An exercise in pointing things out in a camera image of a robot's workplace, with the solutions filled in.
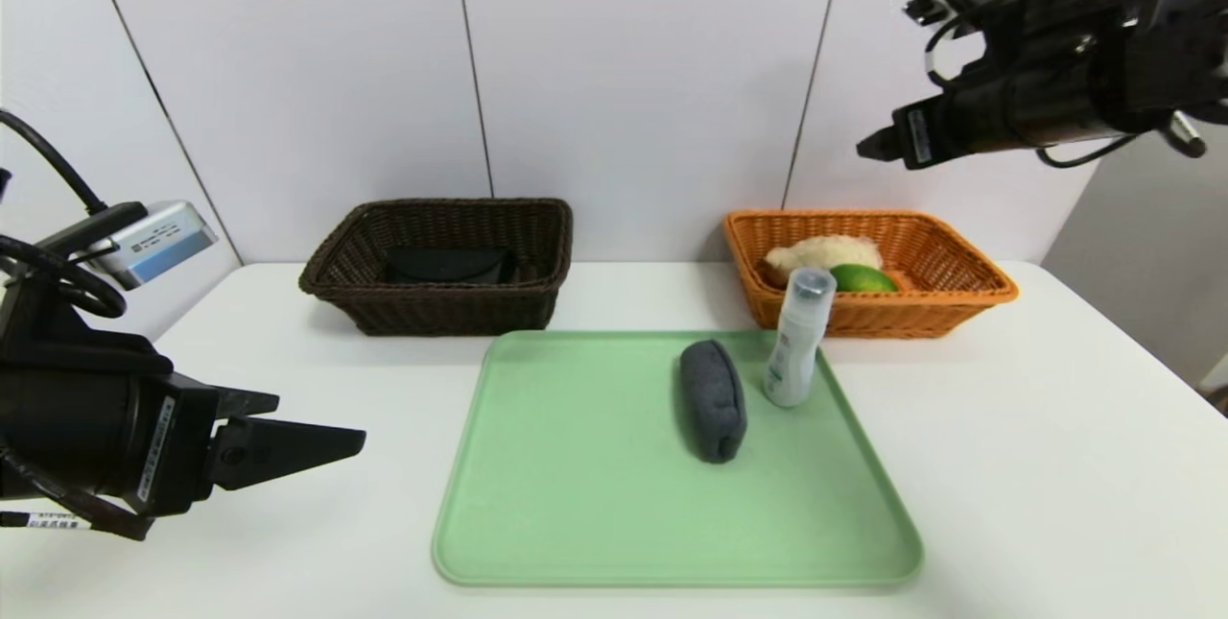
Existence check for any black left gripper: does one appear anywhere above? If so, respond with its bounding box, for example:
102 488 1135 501
0 365 366 520

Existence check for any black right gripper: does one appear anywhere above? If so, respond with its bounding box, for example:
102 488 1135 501
856 70 1019 171

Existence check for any green lime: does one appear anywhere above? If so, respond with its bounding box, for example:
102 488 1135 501
830 264 901 294

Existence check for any grey fabric pouch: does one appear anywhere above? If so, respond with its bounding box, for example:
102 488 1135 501
679 340 748 464

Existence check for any orange wicker basket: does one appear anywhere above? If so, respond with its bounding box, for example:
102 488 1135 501
722 209 1019 340

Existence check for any dark brown wicker basket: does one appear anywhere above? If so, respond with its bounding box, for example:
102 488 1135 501
298 198 574 338

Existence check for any white bottle with clear cap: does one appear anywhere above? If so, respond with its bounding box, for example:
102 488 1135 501
763 267 837 409

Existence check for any light green plastic tray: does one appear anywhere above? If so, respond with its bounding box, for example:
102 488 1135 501
432 329 924 588

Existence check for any light grey left wrist camera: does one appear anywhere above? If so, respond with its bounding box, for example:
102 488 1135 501
86 202 219 291

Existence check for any thin left gripper wire with tag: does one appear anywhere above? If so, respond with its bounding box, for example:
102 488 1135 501
0 441 154 543

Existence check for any black left camera cable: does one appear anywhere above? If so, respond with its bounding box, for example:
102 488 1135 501
0 110 128 320

